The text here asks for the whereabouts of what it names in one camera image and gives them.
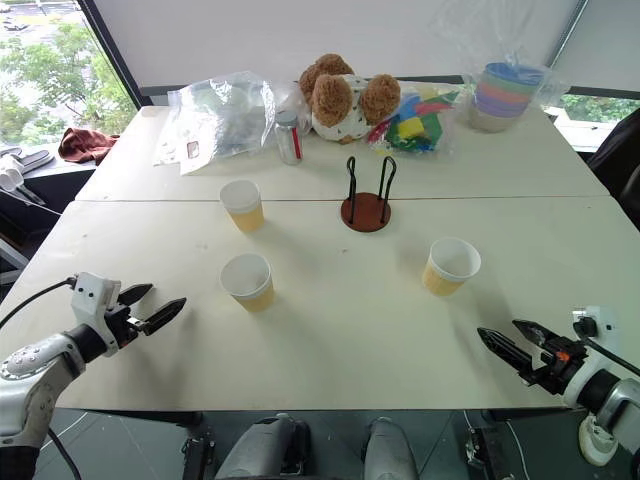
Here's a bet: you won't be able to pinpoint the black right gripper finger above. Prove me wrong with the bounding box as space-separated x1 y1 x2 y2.
512 319 554 351
477 327 537 376

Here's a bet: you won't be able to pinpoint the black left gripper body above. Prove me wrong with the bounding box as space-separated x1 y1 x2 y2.
103 300 148 349

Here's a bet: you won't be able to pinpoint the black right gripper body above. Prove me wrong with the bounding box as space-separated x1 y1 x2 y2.
519 335 590 396

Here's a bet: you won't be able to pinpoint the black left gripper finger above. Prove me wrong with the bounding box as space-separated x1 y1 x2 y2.
118 283 154 307
137 297 188 336

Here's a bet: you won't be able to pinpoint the yellow white paper cup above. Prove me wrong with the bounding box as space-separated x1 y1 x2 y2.
421 237 482 298
219 252 276 314
219 179 265 234

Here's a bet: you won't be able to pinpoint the grey rounded robot leg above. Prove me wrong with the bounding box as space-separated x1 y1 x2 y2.
214 413 307 480
363 416 419 480

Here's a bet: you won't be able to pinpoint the dark red cloth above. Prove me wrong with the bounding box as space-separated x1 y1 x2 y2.
57 127 120 165

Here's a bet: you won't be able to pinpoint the black slippers on shelf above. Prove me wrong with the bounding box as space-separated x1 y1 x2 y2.
0 147 56 176

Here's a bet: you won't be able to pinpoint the clear plastic bag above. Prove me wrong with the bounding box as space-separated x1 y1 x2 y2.
152 70 277 177

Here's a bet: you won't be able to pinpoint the black chair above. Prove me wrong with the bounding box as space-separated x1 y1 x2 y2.
585 105 640 231

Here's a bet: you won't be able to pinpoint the clear plastic bottle grey cap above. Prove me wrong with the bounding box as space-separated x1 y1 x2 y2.
274 109 305 166

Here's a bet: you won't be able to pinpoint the stack of colourful bowls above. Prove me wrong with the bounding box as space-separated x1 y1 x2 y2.
469 61 546 132

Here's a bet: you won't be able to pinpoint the bag of colourful toy blocks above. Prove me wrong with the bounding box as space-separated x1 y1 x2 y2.
367 83 464 160

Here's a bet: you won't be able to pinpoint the clear bag around bowls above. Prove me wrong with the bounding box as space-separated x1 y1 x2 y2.
460 47 571 135

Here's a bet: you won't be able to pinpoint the brown white plush toy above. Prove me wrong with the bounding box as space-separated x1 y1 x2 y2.
298 53 402 145

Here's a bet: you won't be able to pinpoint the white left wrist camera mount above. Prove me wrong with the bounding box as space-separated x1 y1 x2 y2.
70 272 122 357

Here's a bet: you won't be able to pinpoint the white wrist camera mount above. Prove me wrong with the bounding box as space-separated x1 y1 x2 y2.
70 272 122 357
572 305 619 351

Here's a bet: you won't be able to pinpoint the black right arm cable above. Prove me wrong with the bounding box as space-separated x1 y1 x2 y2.
582 339 640 377

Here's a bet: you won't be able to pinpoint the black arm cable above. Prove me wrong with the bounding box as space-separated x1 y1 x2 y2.
582 339 640 377
0 277 77 331

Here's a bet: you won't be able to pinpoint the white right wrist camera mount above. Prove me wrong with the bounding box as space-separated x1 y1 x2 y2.
572 305 619 351

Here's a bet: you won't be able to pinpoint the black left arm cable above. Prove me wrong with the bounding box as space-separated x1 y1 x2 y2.
0 277 77 331

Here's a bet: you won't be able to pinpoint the black table leg bracket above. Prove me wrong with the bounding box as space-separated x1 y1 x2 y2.
464 425 516 480
182 412 217 480

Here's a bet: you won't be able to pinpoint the brown cup holder stand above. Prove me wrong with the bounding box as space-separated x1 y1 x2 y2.
340 155 397 234

